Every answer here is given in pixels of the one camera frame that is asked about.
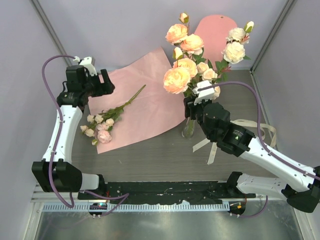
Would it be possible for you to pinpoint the clear glass vase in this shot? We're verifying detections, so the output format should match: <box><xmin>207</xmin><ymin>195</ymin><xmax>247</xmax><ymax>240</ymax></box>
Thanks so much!
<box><xmin>181</xmin><ymin>117</ymin><xmax>196</xmax><ymax>139</ymax></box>

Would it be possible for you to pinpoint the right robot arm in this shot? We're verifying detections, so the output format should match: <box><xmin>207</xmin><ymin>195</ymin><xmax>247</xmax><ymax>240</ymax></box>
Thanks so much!
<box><xmin>183</xmin><ymin>97</ymin><xmax>320</xmax><ymax>213</ymax></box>

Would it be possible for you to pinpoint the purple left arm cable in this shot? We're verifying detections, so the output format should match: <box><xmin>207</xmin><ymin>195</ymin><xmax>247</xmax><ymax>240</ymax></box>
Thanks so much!
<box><xmin>41</xmin><ymin>54</ymin><xmax>131</xmax><ymax>230</ymax></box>

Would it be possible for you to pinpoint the peach rose flower stem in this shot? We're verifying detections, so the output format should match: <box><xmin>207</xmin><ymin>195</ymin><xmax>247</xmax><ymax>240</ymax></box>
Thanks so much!
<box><xmin>163</xmin><ymin>47</ymin><xmax>198</xmax><ymax>97</ymax></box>

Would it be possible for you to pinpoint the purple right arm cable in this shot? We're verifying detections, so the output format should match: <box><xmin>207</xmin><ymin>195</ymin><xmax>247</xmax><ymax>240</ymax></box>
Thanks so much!
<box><xmin>197</xmin><ymin>81</ymin><xmax>320</xmax><ymax>218</ymax></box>

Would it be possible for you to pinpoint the cream ribbon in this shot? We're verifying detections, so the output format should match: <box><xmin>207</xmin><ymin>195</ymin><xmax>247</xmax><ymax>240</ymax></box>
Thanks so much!
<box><xmin>207</xmin><ymin>119</ymin><xmax>277</xmax><ymax>165</ymax></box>

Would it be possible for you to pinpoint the pink small rose spray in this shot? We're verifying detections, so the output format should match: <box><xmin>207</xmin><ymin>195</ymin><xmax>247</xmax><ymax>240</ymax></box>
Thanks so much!
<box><xmin>79</xmin><ymin>84</ymin><xmax>146</xmax><ymax>146</ymax></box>

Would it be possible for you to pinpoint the white peony flower stem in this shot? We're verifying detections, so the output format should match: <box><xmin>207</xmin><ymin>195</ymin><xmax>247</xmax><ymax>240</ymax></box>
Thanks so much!
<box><xmin>215</xmin><ymin>21</ymin><xmax>255</xmax><ymax>83</ymax></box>

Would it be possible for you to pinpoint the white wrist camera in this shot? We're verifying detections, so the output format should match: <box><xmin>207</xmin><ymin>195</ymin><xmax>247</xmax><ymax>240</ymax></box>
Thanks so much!
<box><xmin>192</xmin><ymin>80</ymin><xmax>215</xmax><ymax>105</ymax></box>
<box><xmin>72</xmin><ymin>56</ymin><xmax>98</xmax><ymax>76</ymax></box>

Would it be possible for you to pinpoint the aluminium frame post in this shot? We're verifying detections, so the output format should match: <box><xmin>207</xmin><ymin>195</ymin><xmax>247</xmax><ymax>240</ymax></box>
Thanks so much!
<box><xmin>29</xmin><ymin>0</ymin><xmax>67</xmax><ymax>56</ymax></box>
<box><xmin>250</xmin><ymin>0</ymin><xmax>297</xmax><ymax>75</ymax></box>

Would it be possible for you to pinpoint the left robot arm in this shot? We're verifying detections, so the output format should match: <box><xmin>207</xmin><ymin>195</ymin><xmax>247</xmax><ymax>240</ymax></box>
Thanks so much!
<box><xmin>31</xmin><ymin>65</ymin><xmax>115</xmax><ymax>200</ymax></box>

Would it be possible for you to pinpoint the purple pink wrapping paper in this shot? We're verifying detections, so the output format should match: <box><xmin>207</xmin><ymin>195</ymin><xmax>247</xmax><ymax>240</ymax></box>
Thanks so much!
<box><xmin>88</xmin><ymin>47</ymin><xmax>185</xmax><ymax>154</ymax></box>

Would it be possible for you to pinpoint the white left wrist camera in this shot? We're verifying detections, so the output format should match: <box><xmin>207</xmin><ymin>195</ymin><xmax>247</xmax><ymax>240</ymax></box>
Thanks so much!
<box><xmin>72</xmin><ymin>56</ymin><xmax>98</xmax><ymax>76</ymax></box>

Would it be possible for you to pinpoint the aluminium frame post right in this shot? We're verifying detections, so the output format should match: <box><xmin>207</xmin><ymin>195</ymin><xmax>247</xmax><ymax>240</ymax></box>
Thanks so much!
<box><xmin>250</xmin><ymin>0</ymin><xmax>297</xmax><ymax>75</ymax></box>

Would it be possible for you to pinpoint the slotted cable duct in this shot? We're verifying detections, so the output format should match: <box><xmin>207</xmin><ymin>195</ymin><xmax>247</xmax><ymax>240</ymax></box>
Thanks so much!
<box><xmin>42</xmin><ymin>201</ymin><xmax>230</xmax><ymax>213</ymax></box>

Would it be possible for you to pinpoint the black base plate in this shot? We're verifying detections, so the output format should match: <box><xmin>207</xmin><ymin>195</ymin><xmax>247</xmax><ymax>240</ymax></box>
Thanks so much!
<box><xmin>91</xmin><ymin>181</ymin><xmax>256</xmax><ymax>205</ymax></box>

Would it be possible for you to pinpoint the single green flower stem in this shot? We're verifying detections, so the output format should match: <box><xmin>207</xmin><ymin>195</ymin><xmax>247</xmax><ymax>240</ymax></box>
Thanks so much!
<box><xmin>165</xmin><ymin>12</ymin><xmax>204</xmax><ymax>64</ymax></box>

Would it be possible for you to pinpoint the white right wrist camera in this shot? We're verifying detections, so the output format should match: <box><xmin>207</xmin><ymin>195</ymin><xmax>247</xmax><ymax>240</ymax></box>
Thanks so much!
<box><xmin>192</xmin><ymin>80</ymin><xmax>215</xmax><ymax>105</ymax></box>

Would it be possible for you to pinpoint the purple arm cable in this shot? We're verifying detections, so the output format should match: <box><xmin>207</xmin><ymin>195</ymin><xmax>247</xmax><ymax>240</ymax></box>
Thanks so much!
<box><xmin>41</xmin><ymin>54</ymin><xmax>131</xmax><ymax>230</ymax></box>
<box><xmin>197</xmin><ymin>81</ymin><xmax>320</xmax><ymax>218</ymax></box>

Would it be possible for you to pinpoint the aluminium front rail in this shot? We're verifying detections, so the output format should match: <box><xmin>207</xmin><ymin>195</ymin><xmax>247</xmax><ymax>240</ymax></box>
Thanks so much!
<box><xmin>31</xmin><ymin>179</ymin><xmax>305</xmax><ymax>203</ymax></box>

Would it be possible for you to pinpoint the pink three-tier shelf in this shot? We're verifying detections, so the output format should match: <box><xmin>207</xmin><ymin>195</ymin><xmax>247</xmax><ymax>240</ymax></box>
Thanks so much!
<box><xmin>194</xmin><ymin>15</ymin><xmax>237</xmax><ymax>69</ymax></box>

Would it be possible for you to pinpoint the aluminium frame post left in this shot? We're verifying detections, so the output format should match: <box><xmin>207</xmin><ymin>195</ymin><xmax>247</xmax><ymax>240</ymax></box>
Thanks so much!
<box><xmin>29</xmin><ymin>0</ymin><xmax>67</xmax><ymax>56</ymax></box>

